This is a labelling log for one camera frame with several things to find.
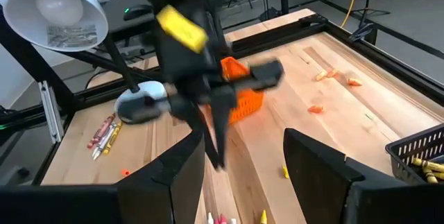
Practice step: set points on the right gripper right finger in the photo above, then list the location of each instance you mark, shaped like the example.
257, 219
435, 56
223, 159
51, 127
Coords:
322, 189

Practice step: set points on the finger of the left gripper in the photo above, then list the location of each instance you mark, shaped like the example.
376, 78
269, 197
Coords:
189, 111
223, 120

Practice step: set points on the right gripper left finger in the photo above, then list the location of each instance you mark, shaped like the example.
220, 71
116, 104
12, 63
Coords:
166, 189

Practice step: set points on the pink crayon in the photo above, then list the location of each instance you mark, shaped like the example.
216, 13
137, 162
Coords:
100, 131
223, 218
103, 132
218, 220

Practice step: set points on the orange plastic basket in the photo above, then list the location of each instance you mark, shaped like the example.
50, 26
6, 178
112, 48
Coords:
248, 107

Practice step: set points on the yellow tape label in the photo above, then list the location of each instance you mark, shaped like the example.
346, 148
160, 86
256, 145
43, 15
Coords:
182, 28

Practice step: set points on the black computer mouse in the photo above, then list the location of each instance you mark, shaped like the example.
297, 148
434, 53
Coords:
137, 11

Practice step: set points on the grey side desk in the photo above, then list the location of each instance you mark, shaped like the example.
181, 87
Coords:
114, 23

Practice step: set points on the black plastic basket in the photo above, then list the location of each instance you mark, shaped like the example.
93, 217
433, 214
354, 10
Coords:
402, 154

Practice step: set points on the white desk lamp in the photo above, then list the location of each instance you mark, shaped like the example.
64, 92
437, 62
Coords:
59, 7

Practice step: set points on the black tripod stand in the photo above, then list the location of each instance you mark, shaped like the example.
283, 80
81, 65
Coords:
362, 31

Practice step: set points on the silver metal bracket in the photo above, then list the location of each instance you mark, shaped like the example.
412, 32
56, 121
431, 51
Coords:
52, 113

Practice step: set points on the black aluminium table frame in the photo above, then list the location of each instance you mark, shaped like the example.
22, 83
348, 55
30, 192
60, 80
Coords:
381, 64

